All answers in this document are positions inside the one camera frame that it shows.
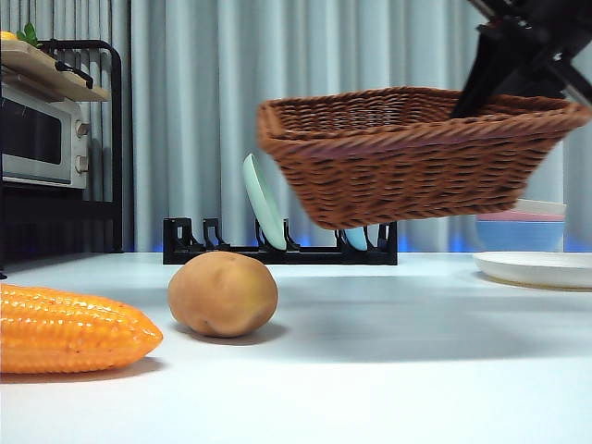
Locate green leaves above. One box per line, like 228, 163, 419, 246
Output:
17, 21, 41, 47

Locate pink bowl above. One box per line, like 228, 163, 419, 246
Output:
475, 211, 566, 223

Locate brown wicker basket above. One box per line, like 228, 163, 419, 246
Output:
256, 86, 591, 231

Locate grey curtain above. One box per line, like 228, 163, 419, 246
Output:
0, 0, 592, 253

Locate orange plastic corn cob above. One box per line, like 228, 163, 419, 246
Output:
0, 283, 164, 375

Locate pale green plate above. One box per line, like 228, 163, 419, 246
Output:
242, 153, 288, 250

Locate silver toaster oven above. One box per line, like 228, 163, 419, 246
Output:
0, 82, 92, 191

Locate black dish rack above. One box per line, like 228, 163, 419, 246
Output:
162, 216, 399, 266

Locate blue bowl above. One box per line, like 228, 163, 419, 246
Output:
475, 219, 566, 253

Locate black metal shelf frame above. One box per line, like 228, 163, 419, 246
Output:
0, 39, 124, 278

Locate white plate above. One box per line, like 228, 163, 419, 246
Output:
472, 251, 592, 290

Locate beige bowl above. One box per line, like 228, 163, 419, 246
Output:
511, 198, 568, 218

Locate wooden tray with black handle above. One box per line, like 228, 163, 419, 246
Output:
0, 39, 112, 102

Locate light blue plate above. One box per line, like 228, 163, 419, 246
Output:
344, 226, 369, 251

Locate brown potato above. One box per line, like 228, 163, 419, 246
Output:
166, 252, 278, 338

